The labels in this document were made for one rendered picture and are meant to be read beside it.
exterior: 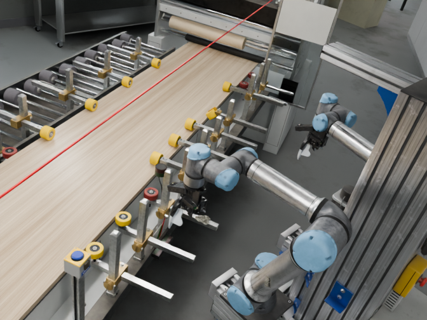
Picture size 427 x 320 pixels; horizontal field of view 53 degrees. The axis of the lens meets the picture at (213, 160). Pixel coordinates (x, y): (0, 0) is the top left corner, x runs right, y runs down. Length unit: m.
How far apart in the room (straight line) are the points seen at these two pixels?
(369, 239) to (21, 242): 1.50
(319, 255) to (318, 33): 3.00
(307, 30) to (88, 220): 2.67
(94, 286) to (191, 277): 1.05
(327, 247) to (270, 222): 2.53
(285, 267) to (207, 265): 1.93
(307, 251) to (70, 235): 1.26
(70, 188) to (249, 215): 1.82
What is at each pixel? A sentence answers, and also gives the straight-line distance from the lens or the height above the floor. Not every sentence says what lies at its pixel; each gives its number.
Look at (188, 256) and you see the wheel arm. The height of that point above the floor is 0.83.
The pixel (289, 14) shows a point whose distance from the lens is 4.08.
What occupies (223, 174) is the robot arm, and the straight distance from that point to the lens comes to 1.39.
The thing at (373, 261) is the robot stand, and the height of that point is 1.44.
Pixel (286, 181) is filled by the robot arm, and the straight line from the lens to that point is 1.44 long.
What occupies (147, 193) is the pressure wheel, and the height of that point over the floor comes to 0.91.
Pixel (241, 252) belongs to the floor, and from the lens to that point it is 3.44.
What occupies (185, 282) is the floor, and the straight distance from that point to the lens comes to 3.16.
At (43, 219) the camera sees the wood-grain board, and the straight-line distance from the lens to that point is 2.27.
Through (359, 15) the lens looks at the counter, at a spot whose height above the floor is 0.22.
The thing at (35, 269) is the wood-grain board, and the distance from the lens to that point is 2.06.
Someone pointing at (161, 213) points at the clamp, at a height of 0.87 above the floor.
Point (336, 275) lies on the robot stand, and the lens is 1.72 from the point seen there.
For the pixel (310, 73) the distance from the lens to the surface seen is 4.18.
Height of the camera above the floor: 2.47
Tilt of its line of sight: 35 degrees down
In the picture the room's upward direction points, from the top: 12 degrees clockwise
